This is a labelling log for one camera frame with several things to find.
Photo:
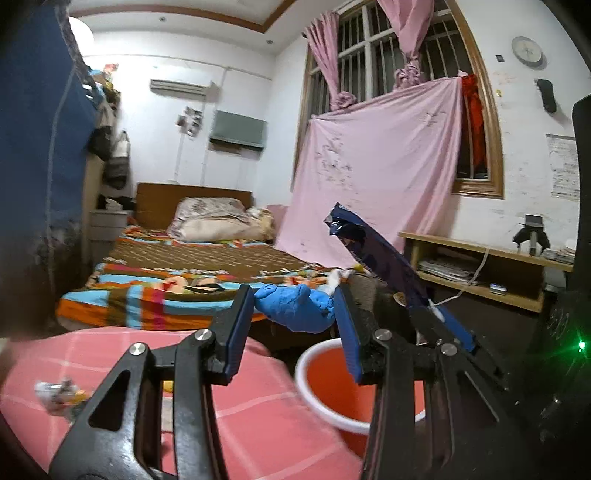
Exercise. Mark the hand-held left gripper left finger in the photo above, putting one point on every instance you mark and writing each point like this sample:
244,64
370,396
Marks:
236,334

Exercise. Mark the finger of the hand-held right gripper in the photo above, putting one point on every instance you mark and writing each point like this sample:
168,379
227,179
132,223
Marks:
425,328
457,331

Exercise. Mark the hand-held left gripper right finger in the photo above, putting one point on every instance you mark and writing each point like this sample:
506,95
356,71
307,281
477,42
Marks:
349,334

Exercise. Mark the red basin with white rim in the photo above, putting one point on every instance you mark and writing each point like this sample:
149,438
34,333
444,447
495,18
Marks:
332,383

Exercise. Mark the blue rubber glove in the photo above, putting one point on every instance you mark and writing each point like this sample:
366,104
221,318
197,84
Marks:
295,307

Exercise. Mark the blue snack packet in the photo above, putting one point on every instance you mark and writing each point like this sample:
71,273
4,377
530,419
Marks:
369,244

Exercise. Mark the small round white object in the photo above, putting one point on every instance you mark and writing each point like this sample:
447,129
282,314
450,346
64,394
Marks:
498,289

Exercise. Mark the stack of papers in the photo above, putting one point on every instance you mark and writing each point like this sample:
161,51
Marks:
445,270

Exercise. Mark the bed with striped blanket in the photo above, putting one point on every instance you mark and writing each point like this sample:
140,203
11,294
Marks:
184,258

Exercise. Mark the wooden desk with shelf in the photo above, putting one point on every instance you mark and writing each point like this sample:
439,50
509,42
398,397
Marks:
508,254

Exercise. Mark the beige pillow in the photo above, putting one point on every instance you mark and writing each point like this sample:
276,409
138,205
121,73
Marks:
217,229

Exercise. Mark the beige patterned cushion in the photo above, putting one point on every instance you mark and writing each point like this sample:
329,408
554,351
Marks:
261,218

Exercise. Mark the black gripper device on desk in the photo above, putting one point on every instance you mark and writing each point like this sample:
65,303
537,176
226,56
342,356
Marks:
531,233

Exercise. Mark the floral pillow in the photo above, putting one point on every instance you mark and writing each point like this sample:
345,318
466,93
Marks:
207,207

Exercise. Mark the wooden bed headboard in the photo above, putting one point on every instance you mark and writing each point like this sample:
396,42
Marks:
157,203

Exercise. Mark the white nightstand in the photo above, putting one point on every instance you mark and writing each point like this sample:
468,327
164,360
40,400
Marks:
108,230

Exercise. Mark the pink hanging sheet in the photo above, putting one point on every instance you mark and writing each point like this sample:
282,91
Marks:
378,161

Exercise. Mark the dark clothes on nightstand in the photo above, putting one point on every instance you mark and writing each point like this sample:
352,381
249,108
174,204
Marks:
115,203

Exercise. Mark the crumpled foil wrapper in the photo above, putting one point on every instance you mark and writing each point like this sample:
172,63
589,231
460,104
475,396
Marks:
57,394

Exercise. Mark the beige cabinet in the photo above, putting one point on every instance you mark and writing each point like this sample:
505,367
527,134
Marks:
91,194

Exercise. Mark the red hanging cloth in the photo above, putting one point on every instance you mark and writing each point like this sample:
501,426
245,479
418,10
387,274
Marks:
473,120

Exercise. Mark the grey hanging bag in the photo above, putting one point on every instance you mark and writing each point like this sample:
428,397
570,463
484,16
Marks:
119,147

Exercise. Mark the black hanging bag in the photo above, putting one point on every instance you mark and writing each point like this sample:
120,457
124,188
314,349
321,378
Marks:
99,143

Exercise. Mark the white air conditioner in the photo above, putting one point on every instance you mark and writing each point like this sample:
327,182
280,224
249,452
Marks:
180,86

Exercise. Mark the blue fabric wardrobe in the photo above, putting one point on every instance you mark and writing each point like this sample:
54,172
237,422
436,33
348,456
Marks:
37,161

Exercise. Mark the pink knotted curtain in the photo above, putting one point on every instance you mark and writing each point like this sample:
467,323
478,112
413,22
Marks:
325,55
408,37

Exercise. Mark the pile of clothes on cabinet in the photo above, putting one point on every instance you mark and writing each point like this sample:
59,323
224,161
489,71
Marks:
104,83

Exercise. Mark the white round lamp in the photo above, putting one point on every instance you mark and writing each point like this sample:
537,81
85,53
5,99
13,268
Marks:
82,39

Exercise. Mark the barred window with wooden frame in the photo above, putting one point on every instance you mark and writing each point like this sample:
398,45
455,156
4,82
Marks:
490,138

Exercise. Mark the wall calendar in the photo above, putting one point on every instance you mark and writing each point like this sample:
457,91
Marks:
563,166

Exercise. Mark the grey-green wall panel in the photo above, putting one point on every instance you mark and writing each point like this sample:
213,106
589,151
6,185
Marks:
240,129

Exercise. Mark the wall photos cluster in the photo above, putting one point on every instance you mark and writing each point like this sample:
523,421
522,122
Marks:
190,121

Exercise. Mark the black object on wall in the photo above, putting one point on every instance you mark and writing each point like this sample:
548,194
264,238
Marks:
547,94

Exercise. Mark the round wall clock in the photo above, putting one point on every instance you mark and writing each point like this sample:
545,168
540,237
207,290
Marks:
527,50

